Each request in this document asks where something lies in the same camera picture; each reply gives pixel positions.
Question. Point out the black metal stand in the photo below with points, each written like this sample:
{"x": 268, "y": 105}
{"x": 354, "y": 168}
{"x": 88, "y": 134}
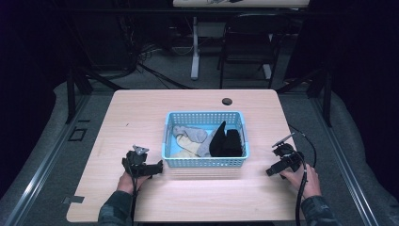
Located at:
{"x": 76, "y": 88}
{"x": 323, "y": 91}

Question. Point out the white desk leg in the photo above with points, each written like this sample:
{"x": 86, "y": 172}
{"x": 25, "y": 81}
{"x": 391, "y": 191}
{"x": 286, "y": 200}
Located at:
{"x": 195, "y": 53}

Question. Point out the grey tape strip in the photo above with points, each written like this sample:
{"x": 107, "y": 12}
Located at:
{"x": 74, "y": 199}

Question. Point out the person's left hand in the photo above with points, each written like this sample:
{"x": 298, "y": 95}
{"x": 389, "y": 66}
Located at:
{"x": 128, "y": 183}

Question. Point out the light blue plastic basket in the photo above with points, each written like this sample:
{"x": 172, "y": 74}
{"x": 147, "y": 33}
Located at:
{"x": 204, "y": 162}

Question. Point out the person's right hand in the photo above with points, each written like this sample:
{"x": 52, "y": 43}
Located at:
{"x": 306, "y": 183}

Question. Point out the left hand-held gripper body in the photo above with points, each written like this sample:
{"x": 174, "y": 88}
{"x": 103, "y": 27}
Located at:
{"x": 135, "y": 160}

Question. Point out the grey sock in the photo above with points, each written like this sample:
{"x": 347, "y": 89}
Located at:
{"x": 194, "y": 134}

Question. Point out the black floor socket frame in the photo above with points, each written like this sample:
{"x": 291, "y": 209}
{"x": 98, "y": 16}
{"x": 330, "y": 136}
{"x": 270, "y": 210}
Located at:
{"x": 77, "y": 134}

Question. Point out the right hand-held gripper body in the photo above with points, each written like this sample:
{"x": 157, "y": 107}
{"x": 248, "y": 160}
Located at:
{"x": 288, "y": 155}

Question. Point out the black chair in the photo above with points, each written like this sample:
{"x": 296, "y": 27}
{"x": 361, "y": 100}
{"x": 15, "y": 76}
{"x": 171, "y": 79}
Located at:
{"x": 247, "y": 50}

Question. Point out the black sock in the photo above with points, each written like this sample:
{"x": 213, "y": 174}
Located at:
{"x": 226, "y": 142}

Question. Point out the pale yellow sock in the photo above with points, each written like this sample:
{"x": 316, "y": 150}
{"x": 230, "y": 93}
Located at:
{"x": 187, "y": 146}

